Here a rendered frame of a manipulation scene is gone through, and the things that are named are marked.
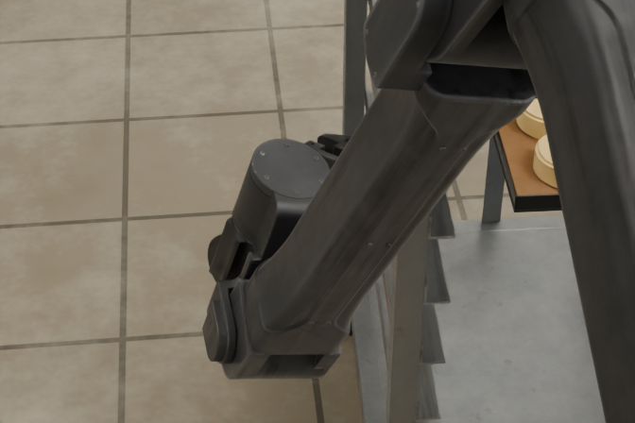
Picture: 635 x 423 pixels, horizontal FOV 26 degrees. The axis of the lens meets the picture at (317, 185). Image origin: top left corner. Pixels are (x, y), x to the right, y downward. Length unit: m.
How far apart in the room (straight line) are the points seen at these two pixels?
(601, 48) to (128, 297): 1.81
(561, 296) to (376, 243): 1.32
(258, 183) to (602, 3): 0.42
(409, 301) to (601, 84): 0.90
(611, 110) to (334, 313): 0.37
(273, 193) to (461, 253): 1.25
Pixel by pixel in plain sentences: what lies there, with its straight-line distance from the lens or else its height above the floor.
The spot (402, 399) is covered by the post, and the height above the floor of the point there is 0.44.
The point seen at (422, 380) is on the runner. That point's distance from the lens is 1.61.
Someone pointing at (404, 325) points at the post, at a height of 0.56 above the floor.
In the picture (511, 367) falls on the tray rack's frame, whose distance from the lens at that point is 2.00.
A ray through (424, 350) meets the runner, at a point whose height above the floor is 0.50.
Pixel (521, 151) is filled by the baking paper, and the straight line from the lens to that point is 1.05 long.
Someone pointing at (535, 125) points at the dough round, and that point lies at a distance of 1.05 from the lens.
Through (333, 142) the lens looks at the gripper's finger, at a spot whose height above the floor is 0.93.
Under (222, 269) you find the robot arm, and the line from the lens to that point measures 1.01.
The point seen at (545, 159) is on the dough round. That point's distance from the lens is 1.01.
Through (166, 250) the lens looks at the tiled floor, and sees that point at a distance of 2.39.
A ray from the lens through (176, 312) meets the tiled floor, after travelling 2.28.
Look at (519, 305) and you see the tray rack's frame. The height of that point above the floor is 0.15.
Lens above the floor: 1.58
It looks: 39 degrees down
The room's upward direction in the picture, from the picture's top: straight up
